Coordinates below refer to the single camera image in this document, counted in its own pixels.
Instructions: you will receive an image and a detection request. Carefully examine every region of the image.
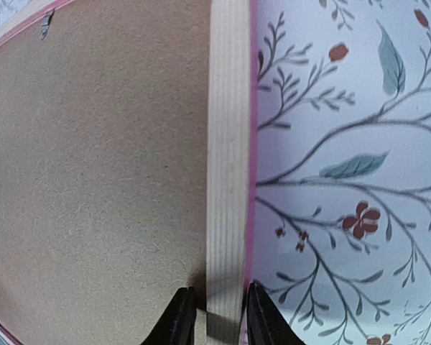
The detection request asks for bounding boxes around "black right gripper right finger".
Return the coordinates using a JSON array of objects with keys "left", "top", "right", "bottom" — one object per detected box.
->
[{"left": 246, "top": 282, "right": 305, "bottom": 345}]

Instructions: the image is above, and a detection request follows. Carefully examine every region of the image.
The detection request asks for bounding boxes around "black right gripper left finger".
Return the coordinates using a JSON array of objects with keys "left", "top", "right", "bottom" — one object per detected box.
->
[{"left": 141, "top": 287, "right": 196, "bottom": 345}]

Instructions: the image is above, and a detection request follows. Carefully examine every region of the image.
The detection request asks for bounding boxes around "brown backing board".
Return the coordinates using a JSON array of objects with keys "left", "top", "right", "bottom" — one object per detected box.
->
[{"left": 0, "top": 0, "right": 216, "bottom": 345}]

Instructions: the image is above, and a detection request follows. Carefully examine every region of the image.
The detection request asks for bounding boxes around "pink wooden picture frame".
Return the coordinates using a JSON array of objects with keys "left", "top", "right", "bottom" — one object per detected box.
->
[{"left": 0, "top": 0, "right": 259, "bottom": 345}]

